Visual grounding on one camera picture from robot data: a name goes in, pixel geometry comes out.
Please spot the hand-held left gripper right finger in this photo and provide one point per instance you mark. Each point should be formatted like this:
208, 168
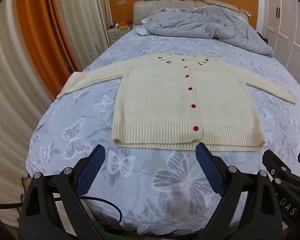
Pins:
210, 170

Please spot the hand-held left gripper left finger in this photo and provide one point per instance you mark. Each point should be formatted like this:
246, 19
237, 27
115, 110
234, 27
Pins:
90, 172

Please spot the cream knit cardigan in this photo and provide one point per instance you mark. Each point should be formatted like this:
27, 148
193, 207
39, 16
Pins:
152, 100

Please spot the bed with butterfly print sheet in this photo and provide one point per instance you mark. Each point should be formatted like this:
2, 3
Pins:
140, 180

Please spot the wide white curtain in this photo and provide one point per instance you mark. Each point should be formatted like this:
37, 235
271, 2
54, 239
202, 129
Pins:
10, 80

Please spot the white nightstand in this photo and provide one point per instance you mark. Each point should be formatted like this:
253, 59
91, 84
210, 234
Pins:
115, 33

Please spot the white wardrobe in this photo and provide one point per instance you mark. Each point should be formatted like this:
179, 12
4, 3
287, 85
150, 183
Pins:
285, 17

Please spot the grey duvet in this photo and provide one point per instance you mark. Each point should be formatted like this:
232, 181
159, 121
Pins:
202, 25

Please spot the white patterned cloth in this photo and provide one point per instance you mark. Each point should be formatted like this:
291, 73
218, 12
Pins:
142, 31

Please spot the orange box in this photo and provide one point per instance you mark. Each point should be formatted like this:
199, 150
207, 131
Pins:
125, 25

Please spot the narrow white curtain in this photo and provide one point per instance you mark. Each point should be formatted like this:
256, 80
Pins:
85, 17

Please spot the orange curtain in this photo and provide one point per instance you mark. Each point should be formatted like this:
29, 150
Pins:
40, 17

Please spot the beige padded headboard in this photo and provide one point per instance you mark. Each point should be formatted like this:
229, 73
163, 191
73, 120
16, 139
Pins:
150, 7

